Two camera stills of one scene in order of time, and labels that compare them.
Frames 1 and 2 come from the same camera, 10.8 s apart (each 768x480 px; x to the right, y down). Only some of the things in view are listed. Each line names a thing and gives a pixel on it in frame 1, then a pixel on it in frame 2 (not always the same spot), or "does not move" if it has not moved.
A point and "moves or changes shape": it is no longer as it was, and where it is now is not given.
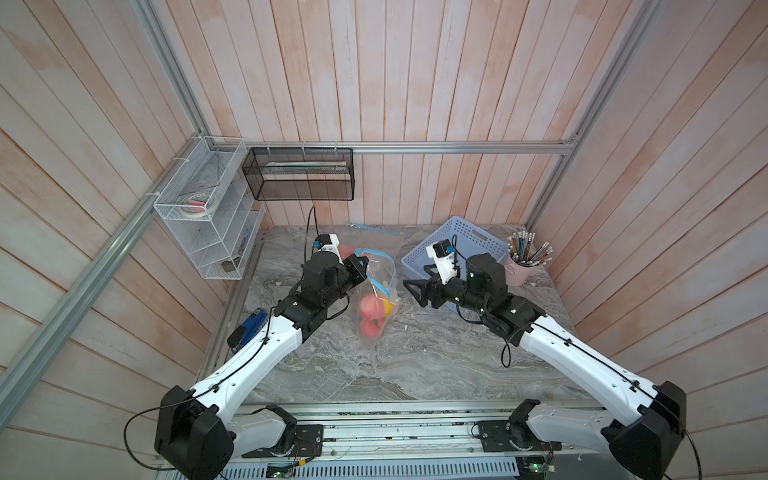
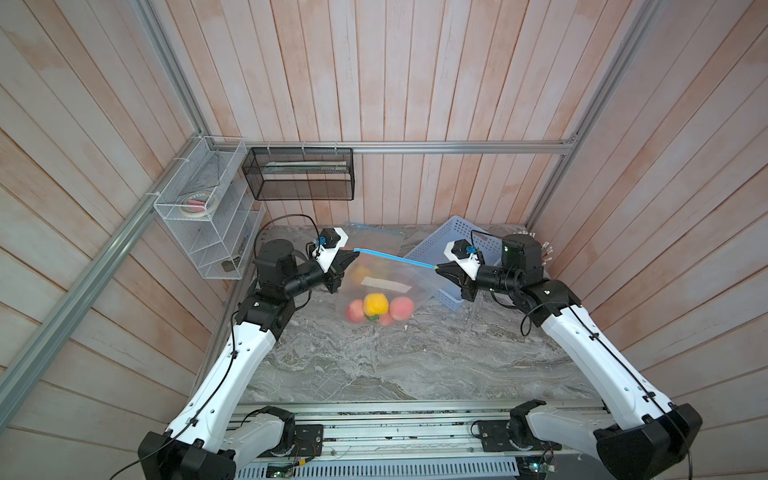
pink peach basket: x=372 y=307 -> x=401 y=308
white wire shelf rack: x=212 y=208 does not move
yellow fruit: x=388 y=308 moves or changes shape
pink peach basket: x=371 y=322 -> x=355 y=311
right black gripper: x=436 y=286 -> x=466 y=283
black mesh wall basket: x=300 y=173 does not move
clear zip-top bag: x=378 y=297 moves or changes shape
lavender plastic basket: x=467 y=241 does not move
